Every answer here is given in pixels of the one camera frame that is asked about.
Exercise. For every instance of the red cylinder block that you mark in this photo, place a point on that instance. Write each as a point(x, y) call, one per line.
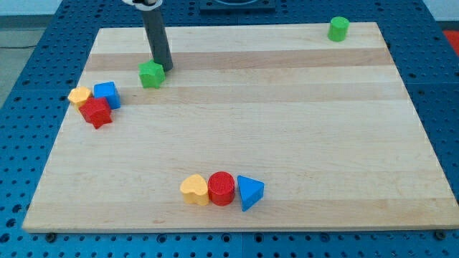
point(221, 188)

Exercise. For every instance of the blue triangle block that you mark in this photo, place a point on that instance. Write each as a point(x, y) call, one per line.
point(251, 191)

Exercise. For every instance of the yellow heart block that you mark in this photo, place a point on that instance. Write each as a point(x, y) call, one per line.
point(194, 190)

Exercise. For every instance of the green star block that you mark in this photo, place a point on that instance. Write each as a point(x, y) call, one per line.
point(151, 74)

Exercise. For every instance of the light wooden board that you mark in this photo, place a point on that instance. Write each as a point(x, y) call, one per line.
point(328, 127)

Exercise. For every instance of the blue cube block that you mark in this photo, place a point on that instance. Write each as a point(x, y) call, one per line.
point(109, 91)

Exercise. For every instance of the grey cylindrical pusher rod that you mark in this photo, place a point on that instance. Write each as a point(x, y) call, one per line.
point(156, 34)

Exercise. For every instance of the red star block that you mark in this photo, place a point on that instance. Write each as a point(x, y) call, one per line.
point(96, 111)

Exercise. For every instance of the green cylinder block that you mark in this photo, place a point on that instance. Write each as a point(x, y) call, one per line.
point(338, 29)

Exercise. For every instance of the red object at edge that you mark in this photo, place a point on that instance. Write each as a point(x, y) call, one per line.
point(453, 38)

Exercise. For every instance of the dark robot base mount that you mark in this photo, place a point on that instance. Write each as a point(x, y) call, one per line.
point(236, 5)

